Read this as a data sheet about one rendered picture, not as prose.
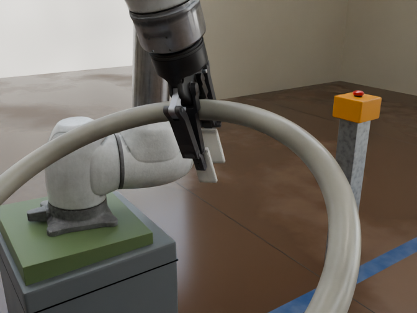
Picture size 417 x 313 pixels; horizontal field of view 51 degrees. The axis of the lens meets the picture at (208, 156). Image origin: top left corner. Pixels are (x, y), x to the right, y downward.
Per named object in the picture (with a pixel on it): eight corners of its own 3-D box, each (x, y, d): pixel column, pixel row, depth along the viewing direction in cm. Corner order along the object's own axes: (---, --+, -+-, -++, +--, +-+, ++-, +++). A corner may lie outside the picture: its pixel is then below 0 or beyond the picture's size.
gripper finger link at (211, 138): (198, 130, 71) (199, 127, 71) (208, 163, 75) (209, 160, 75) (215, 130, 70) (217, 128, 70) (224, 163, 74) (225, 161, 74)
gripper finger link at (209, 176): (208, 146, 67) (206, 149, 66) (218, 180, 71) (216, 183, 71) (190, 146, 68) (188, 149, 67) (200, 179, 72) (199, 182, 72)
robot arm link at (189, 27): (115, 18, 53) (131, 61, 57) (183, 11, 50) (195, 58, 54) (144, -12, 60) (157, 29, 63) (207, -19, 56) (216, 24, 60)
